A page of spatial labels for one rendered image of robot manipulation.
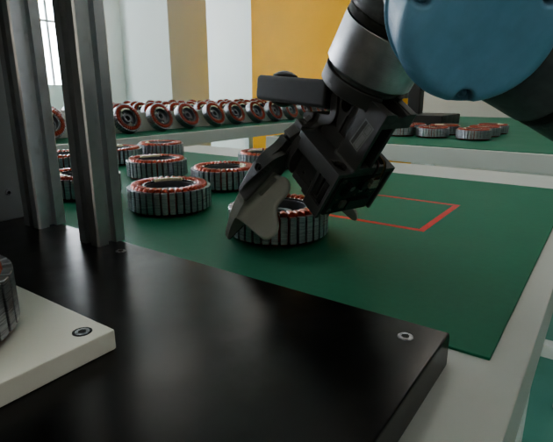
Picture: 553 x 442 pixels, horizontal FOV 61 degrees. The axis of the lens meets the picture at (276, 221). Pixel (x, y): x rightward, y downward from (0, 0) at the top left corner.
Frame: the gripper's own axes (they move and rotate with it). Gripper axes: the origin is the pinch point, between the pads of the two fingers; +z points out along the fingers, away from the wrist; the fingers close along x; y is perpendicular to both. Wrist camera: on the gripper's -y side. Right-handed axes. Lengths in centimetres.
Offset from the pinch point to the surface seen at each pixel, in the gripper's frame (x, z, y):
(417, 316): -3.9, -11.3, 19.6
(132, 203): -10.6, 9.5, -14.5
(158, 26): 133, 137, -324
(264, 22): 203, 106, -284
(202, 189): -2.6, 5.7, -11.8
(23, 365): -28.4, -11.8, 14.6
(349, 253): 1.7, -4.4, 9.2
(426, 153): 88, 28, -35
